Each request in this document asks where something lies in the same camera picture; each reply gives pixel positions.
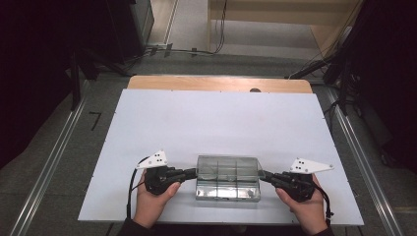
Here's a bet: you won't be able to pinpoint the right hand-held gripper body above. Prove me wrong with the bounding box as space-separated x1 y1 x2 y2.
277 157 335 204

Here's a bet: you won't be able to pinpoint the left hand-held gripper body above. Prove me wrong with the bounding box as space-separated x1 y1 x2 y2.
136 149 185 197

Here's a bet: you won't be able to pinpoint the clear plastic compartment box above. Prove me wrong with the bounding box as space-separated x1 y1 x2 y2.
195 154 267 203

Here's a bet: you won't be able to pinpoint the person's right hand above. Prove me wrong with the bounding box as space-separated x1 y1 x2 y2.
274 173 329 236

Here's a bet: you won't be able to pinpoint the person's left hand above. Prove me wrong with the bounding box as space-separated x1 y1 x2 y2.
133 169 182 230

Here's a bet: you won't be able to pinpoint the white table board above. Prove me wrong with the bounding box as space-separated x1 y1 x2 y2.
77 88 365 227

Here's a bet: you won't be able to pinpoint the wooden table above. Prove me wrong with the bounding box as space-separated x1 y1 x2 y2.
126 75 315 94

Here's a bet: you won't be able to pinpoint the black metal stand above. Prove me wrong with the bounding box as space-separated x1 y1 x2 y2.
64 45 133 112
284 30 365 116

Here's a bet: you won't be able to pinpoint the dark curtain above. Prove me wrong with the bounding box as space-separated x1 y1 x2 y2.
337 0 417 175
0 0 139 170

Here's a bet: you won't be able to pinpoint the grey cabinet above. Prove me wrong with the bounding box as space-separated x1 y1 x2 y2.
128 0 155 51

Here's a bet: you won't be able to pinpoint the beige wooden shelf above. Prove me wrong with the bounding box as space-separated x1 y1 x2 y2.
207 0 363 61

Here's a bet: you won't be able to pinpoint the left hand-held gripper black cable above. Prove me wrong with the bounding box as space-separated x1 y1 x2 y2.
125 155 150 221

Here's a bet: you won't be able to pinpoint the hand-held gripper black cable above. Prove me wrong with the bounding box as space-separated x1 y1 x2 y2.
312 182 335 228
125 155 150 221

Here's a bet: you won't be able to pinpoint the right hand-held gripper black cable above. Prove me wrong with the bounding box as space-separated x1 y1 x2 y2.
312 182 335 228

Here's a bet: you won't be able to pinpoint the metal floor rail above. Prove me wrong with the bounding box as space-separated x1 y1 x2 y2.
9 79 93 236
324 86 406 236

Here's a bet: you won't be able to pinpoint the black floor cables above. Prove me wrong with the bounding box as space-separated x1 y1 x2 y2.
126 0 229 72

